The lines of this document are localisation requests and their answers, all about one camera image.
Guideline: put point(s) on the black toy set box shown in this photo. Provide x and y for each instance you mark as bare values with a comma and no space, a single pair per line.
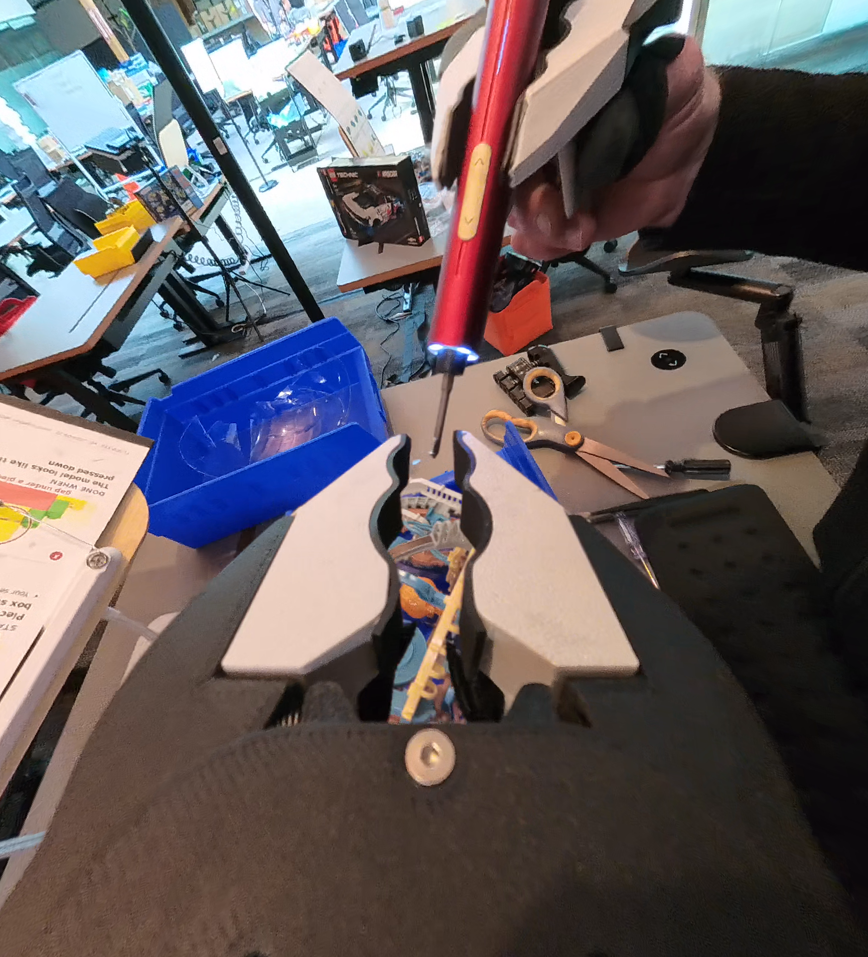
374,202

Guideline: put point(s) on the small black block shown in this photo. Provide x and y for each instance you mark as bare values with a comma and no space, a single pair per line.
612,338

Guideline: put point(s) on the black office chair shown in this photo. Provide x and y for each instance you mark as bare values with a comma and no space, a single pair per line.
60,217

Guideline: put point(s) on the orange floor bin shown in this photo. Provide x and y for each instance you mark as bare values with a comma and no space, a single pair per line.
524,321

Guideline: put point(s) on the clear ball maze puzzle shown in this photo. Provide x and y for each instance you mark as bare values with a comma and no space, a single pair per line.
419,598

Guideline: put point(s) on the steel scissors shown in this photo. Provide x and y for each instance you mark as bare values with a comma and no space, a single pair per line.
553,437

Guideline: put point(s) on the person's right hand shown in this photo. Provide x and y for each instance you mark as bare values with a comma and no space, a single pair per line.
666,187

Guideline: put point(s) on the clear plastic dome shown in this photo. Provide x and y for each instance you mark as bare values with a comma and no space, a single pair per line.
284,426

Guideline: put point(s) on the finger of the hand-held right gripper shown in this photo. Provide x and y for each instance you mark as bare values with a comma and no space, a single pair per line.
453,112
576,90

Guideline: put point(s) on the yellow plastic bin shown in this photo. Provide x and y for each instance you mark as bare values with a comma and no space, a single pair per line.
124,218
105,254

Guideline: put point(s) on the black tweezers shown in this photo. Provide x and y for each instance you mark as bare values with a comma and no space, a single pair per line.
628,508

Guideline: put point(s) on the white document stand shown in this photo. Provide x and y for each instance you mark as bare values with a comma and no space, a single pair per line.
60,658

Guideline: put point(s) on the black wrist rest pad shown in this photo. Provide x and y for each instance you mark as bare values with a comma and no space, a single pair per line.
740,598

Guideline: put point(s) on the white desk wooden edge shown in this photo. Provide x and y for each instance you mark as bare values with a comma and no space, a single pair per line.
404,41
68,314

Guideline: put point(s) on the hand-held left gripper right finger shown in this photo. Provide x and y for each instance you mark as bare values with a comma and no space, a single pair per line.
553,598

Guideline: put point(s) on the background document stand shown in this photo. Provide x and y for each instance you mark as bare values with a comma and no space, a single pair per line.
329,97

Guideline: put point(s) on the black oval base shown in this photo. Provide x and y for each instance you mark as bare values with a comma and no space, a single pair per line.
763,433

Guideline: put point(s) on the dark printed game box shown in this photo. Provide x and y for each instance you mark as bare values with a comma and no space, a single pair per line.
172,194

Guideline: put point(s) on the instruction sheet board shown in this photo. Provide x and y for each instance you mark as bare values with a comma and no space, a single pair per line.
30,463

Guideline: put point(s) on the red electric screwdriver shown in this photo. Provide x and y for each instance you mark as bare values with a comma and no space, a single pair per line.
456,299

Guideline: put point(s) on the black chair armrest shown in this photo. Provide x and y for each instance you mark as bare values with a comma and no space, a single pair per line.
778,329

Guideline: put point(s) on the black metal pole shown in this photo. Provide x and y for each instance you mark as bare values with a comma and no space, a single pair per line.
240,179

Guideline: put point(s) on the white whiteboard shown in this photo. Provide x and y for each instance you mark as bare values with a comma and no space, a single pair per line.
68,97

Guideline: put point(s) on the round desk grommet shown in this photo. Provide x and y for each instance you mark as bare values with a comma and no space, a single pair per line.
657,360

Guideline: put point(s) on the blue plastic bin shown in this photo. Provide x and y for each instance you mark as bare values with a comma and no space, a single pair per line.
254,493
524,463

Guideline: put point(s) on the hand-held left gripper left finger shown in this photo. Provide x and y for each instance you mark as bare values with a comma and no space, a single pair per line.
307,598

